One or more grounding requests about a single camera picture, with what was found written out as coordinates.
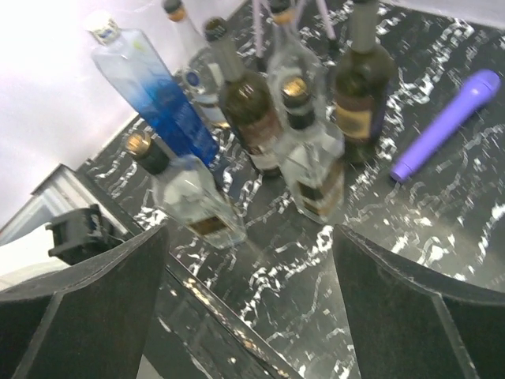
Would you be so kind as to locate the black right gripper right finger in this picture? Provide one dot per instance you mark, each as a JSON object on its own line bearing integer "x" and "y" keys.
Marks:
{"x": 408, "y": 321}

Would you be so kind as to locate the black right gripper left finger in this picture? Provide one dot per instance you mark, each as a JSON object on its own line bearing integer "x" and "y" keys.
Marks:
{"x": 90, "y": 320}

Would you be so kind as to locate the clear bottle gold cap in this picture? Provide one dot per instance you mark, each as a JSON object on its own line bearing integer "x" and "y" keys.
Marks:
{"x": 311, "y": 155}

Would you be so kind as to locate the dark wine bottle silver cap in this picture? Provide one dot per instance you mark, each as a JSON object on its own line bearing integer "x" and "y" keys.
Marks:
{"x": 362, "y": 80}

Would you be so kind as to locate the clear plastic bottle blue label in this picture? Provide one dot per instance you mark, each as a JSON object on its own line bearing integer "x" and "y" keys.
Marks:
{"x": 291, "y": 58}

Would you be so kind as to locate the blue box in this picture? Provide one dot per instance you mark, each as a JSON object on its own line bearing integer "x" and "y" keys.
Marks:
{"x": 132, "y": 66}

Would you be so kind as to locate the clear glass bottle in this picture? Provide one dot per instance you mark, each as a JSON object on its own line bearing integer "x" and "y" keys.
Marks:
{"x": 201, "y": 73}

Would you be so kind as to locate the dark bottle brown label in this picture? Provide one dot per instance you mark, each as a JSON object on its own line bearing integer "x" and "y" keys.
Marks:
{"x": 245, "y": 100}

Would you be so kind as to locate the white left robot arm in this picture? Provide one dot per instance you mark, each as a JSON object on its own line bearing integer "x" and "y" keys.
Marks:
{"x": 65, "y": 241}

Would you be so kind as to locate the purple toy microphone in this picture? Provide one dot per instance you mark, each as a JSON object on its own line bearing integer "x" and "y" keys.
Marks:
{"x": 477, "y": 90}

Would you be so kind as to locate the lilac music stand tripod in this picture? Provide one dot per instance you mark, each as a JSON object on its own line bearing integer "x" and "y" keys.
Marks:
{"x": 299, "y": 8}

